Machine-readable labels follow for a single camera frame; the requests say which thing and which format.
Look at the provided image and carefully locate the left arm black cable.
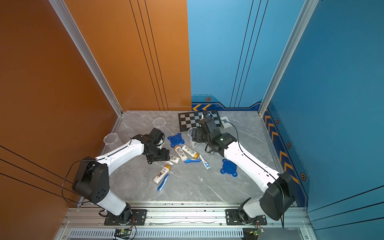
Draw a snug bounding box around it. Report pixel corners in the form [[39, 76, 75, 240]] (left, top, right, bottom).
[[61, 137, 133, 205]]

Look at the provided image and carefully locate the circuit board right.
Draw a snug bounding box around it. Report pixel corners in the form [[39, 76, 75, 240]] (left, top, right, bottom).
[[242, 228, 265, 240]]

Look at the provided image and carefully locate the small white card box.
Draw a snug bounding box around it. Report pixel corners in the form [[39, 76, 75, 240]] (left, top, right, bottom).
[[220, 116, 232, 129]]

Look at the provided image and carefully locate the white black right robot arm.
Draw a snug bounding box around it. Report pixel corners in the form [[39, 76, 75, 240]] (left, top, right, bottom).
[[193, 117, 296, 225]]

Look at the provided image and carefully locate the white bottle orange cap left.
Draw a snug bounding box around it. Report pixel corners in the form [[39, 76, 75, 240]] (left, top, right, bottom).
[[170, 155, 181, 164]]

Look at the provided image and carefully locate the black white checkerboard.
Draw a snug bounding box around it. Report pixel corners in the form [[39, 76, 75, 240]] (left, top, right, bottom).
[[178, 110, 223, 132]]

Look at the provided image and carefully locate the toothpaste tube right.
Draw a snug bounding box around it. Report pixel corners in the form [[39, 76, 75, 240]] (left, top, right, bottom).
[[200, 155, 211, 170]]

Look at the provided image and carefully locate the white bottle orange cap front-left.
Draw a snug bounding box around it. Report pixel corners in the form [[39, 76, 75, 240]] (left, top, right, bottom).
[[154, 165, 172, 184]]

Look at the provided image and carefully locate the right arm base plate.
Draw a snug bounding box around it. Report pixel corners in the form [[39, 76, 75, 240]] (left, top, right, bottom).
[[225, 209, 268, 226]]

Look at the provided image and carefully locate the blue lid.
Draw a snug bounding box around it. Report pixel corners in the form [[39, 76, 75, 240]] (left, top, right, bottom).
[[220, 159, 238, 177], [168, 133, 185, 148]]

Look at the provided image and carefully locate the white bottle orange cap upper-left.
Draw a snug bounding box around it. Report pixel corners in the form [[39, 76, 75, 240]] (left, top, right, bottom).
[[174, 145, 188, 162]]

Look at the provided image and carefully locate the blue toothbrush front left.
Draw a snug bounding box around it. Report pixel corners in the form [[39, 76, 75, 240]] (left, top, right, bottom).
[[157, 174, 170, 192]]

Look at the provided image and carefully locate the blue toothbrush middle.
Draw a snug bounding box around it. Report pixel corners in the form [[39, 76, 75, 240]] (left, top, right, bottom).
[[184, 159, 201, 164]]

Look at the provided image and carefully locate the clear plastic container back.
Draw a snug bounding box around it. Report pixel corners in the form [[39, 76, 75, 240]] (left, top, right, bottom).
[[153, 118, 167, 132]]

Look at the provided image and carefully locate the clear plastic container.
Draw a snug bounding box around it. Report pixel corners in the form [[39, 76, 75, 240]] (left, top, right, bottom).
[[153, 118, 167, 132], [103, 133, 123, 151], [188, 127, 197, 149]]

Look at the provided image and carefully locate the white bottle orange cap upper-right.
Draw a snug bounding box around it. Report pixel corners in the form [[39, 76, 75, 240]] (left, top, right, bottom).
[[182, 145, 200, 159]]

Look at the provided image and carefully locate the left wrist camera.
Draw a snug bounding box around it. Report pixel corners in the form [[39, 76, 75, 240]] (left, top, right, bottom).
[[149, 128, 165, 146]]

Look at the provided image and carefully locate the aluminium front rail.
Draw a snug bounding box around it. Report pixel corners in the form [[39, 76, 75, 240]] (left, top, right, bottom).
[[59, 201, 313, 230]]

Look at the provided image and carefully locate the blue toothbrush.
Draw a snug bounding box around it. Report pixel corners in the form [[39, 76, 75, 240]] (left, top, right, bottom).
[[184, 159, 201, 164], [157, 174, 170, 192]]

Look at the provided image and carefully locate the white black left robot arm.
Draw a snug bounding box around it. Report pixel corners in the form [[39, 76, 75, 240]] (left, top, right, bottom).
[[72, 139, 170, 225]]

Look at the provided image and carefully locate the green circuit board left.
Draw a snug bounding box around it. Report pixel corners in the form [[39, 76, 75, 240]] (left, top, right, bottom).
[[114, 229, 133, 240]]

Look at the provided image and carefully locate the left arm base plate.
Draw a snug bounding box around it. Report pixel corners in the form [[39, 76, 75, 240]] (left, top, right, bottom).
[[104, 209, 148, 226]]

